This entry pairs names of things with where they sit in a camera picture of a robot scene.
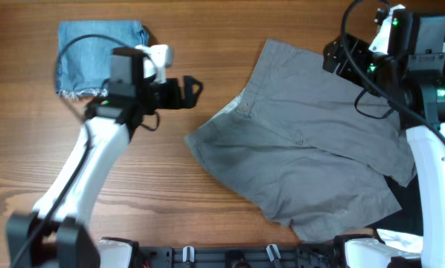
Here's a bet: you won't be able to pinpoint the black mounting rail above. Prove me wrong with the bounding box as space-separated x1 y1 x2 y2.
140 244 344 268

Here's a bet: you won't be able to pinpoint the folded blue denim shorts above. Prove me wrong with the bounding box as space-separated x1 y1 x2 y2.
56 20 150 99

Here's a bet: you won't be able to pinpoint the black garment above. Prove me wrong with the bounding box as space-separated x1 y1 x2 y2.
368 176 423 236

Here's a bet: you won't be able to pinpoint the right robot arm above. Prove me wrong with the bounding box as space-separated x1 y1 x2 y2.
323 8 445 267

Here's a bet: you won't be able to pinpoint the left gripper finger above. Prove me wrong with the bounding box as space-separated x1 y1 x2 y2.
184 89 202 109
183 75 203 89

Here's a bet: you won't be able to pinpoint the grey shorts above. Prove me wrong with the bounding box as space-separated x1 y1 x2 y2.
185 39 415 242

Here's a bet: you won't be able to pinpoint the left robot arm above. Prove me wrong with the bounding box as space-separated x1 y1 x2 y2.
6 45 203 268

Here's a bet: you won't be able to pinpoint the white shirt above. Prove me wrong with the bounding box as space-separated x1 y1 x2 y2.
369 4 445 54

